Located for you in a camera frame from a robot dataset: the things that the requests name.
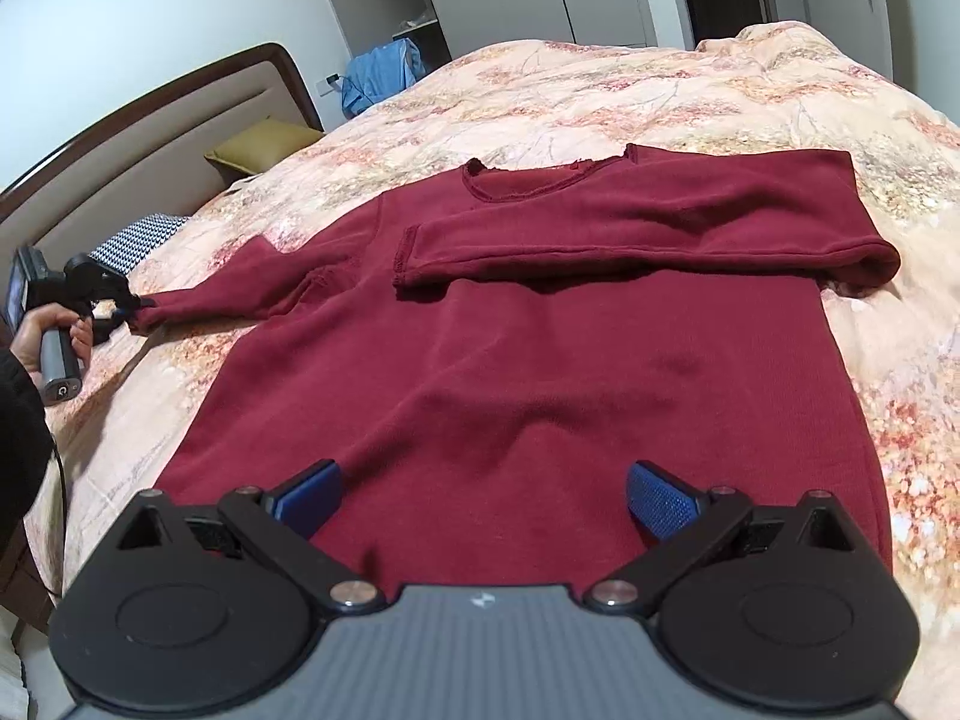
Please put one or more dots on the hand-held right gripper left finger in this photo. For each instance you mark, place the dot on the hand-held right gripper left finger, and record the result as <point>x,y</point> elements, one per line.
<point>309,499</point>

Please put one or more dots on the dark red sweater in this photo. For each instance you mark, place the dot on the dark red sweater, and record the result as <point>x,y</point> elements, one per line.
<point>525,360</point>

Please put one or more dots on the person's left hand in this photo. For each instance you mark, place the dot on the person's left hand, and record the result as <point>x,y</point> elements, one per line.
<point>30,341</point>

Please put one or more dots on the wall socket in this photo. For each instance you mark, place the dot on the wall socket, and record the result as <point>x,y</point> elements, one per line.
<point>330,80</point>

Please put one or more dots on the person's left forearm black sleeve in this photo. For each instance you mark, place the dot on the person's left forearm black sleeve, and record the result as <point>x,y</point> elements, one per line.
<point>16,435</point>

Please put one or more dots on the houndstooth pillow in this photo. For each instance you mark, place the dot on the houndstooth pillow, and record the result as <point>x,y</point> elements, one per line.
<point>135,240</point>

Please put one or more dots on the white door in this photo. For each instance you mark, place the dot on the white door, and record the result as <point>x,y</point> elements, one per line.
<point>840,0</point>

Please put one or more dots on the floral beige blanket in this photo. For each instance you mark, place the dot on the floral beige blanket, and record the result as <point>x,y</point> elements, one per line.
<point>600,90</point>

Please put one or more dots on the beige padded headboard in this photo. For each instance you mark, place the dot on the beige padded headboard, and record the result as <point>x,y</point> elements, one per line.
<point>135,142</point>

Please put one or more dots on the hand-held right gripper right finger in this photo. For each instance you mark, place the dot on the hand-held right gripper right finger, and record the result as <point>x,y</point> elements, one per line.
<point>660,502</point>

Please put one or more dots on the blue clothing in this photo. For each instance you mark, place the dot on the blue clothing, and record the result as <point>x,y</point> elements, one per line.
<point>379,71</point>

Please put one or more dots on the olive green pillow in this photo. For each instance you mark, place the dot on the olive green pillow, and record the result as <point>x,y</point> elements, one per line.
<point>259,146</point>

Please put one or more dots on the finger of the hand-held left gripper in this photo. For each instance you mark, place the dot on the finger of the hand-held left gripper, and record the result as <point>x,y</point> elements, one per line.
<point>103,328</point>
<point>129,302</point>

